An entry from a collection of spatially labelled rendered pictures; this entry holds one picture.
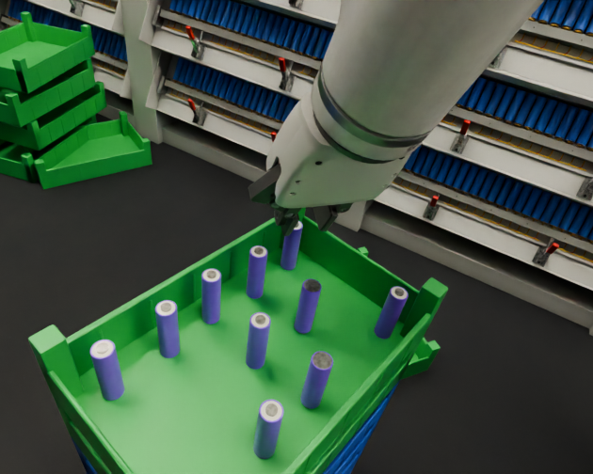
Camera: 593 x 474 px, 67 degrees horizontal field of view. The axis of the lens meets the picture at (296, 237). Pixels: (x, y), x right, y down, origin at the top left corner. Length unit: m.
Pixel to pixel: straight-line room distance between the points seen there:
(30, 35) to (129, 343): 1.26
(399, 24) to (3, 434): 0.85
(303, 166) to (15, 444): 0.72
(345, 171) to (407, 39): 0.13
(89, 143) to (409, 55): 1.37
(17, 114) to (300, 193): 1.04
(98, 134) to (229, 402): 1.24
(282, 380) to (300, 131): 0.23
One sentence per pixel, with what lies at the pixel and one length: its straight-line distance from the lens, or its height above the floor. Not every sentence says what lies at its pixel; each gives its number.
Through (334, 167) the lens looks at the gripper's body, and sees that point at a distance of 0.33.
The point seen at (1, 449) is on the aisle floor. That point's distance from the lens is 0.92.
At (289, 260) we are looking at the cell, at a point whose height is 0.42.
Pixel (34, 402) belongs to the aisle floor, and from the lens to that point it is 0.94.
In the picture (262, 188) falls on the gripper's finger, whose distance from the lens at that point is 0.37.
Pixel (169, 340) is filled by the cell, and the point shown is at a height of 0.43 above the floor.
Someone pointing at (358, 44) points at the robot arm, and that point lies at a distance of 0.25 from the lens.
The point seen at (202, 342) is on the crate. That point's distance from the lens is 0.46.
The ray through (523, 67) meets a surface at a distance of 1.00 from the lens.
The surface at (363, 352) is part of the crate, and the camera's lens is 0.47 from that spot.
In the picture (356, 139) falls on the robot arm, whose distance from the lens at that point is 0.28.
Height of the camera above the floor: 0.78
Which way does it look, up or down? 41 degrees down
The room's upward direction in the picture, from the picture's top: 10 degrees clockwise
